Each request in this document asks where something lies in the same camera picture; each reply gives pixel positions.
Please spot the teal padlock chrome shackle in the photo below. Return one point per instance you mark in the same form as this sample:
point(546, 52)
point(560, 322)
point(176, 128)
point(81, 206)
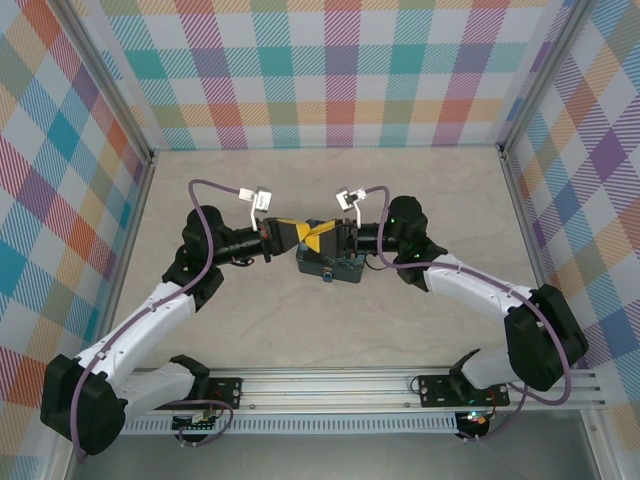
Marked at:
point(326, 276)

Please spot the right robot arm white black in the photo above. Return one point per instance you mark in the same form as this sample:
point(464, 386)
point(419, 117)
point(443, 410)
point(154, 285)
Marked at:
point(475, 285)

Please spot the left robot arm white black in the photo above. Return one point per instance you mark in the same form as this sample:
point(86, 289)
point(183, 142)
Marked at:
point(150, 310)

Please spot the painted starry night tin box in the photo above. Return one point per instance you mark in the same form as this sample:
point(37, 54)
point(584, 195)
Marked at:
point(345, 272)

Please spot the green circuit board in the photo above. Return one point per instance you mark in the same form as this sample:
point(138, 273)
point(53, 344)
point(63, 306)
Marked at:
point(197, 419)

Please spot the circuit board with lit leds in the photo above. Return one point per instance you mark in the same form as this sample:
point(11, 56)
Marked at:
point(475, 417)

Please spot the aluminium frame floor rail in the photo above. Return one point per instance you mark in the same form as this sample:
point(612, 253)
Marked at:
point(522, 220)
point(127, 240)

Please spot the aluminium mounting rail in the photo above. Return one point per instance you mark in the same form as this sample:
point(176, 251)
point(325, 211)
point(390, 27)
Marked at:
point(325, 387)

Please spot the black base plate small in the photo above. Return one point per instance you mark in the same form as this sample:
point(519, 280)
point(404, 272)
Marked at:
point(227, 390)

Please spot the black base plate wide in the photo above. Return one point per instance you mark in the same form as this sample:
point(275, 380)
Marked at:
point(435, 392)

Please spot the aluminium frame post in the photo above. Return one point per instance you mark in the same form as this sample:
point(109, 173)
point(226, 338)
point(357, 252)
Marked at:
point(547, 75)
point(107, 82)

